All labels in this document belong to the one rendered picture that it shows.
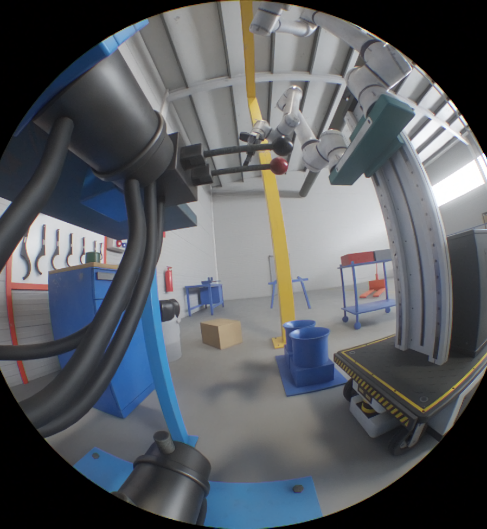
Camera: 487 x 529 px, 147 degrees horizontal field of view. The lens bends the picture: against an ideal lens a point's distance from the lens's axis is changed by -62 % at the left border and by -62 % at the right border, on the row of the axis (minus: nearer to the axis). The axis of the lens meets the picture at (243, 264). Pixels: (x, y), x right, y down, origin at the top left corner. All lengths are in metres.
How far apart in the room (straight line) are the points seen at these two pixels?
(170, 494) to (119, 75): 0.42
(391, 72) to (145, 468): 1.23
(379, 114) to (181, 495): 1.03
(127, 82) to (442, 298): 0.98
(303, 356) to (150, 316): 0.98
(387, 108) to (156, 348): 1.22
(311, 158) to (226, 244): 9.68
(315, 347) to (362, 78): 1.47
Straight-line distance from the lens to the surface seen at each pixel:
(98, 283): 1.14
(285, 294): 2.20
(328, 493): 0.85
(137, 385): 1.43
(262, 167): 0.37
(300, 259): 10.77
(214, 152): 0.32
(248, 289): 10.38
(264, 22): 0.90
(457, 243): 0.99
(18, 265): 2.12
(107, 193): 0.36
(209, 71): 7.00
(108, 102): 0.20
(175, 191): 0.35
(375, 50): 1.01
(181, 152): 0.32
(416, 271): 1.01
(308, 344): 1.29
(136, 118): 0.22
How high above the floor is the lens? 0.76
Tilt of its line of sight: 6 degrees up
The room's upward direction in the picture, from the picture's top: 6 degrees counter-clockwise
